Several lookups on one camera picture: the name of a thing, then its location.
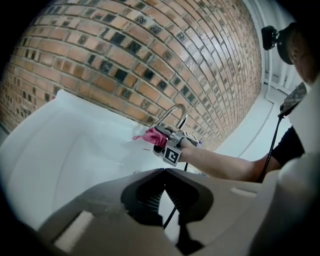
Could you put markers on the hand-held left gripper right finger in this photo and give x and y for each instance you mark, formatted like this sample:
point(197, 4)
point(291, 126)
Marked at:
point(230, 200)

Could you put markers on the white sink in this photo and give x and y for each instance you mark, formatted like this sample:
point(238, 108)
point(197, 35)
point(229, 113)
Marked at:
point(62, 150)

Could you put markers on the person's right forearm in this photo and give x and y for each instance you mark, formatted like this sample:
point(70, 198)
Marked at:
point(220, 165)

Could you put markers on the person's black sleeve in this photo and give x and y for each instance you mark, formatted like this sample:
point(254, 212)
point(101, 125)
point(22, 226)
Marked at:
point(287, 147)

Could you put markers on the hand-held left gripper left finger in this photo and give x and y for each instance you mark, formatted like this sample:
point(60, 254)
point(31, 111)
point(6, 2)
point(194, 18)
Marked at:
point(100, 200)

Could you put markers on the black head camera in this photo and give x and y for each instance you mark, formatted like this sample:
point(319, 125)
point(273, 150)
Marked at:
point(268, 37)

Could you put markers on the pink cloth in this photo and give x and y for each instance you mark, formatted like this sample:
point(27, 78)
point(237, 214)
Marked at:
point(153, 136)

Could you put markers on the person's white garment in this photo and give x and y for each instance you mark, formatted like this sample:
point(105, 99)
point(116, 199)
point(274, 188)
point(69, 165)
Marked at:
point(310, 120)

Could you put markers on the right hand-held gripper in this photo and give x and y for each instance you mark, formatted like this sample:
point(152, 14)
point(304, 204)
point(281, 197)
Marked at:
point(173, 154)

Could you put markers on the white pipe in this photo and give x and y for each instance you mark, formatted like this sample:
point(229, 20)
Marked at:
point(269, 75)

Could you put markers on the chrome sink faucet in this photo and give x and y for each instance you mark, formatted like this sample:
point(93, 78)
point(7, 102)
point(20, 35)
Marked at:
point(185, 115)

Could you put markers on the person's head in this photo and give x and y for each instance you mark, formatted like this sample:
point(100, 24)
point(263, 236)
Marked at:
point(306, 60)

